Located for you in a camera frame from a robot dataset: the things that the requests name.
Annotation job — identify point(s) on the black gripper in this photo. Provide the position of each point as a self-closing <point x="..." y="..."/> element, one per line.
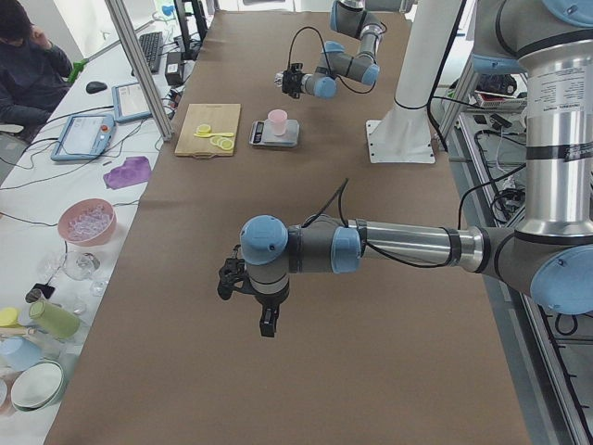
<point x="267" y="302"/>
<point x="296" y="82"/>

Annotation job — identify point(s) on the pink plastic cup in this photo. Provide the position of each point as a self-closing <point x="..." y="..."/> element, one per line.
<point x="278" y="121"/>

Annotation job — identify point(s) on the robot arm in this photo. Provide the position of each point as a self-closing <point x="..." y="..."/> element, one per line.
<point x="352" y="19"/>
<point x="548" y="255"/>

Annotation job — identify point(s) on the grey kitchen scale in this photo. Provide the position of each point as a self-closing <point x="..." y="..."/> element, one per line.
<point x="262" y="134"/>

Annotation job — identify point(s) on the green plastic cup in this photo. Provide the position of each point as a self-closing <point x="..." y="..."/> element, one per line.
<point x="56" y="321"/>

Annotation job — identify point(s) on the light blue cup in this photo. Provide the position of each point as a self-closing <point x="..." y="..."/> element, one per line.
<point x="20" y="353"/>

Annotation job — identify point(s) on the yellow plastic cup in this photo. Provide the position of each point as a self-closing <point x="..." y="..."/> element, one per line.
<point x="9" y="317"/>

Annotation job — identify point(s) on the wooden cutting board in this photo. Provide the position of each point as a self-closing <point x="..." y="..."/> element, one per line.
<point x="223" y="119"/>

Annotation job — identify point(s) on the yellow lemon slice row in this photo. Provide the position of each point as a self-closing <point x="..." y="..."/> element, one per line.
<point x="225" y="143"/>

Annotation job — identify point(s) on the black power adapter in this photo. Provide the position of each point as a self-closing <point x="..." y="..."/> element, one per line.
<point x="174" y="69"/>

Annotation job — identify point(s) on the black keyboard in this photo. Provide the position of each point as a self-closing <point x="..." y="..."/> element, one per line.
<point x="151" y="44"/>

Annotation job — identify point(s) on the blue teach pendant far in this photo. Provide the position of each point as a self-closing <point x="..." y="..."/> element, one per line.
<point x="129" y="103"/>

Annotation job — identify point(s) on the blue teach pendant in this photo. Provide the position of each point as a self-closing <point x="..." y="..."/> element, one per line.
<point x="129" y="103"/>
<point x="84" y="136"/>

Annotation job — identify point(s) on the purple cloth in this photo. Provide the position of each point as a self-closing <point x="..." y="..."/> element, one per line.
<point x="134" y="170"/>

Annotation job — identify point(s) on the clear wine glass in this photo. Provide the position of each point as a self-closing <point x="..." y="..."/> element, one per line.
<point x="79" y="266"/>

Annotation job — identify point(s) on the black computer mouse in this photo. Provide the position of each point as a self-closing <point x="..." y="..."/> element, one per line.
<point x="95" y="87"/>

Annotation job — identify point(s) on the pink bowl with ice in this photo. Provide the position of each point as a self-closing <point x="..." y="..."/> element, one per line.
<point x="90" y="222"/>

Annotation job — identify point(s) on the blue teach pendant near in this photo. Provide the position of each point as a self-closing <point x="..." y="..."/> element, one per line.
<point x="84" y="136"/>

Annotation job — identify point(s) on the green white bowl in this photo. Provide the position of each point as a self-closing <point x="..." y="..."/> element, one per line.
<point x="39" y="386"/>

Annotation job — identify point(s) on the seated person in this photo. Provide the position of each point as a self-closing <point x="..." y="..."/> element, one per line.
<point x="34" y="71"/>

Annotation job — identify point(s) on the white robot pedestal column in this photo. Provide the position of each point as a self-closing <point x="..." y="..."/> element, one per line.
<point x="403" y="134"/>

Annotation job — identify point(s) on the aluminium frame post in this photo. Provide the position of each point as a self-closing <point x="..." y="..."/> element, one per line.
<point x="136" y="58"/>

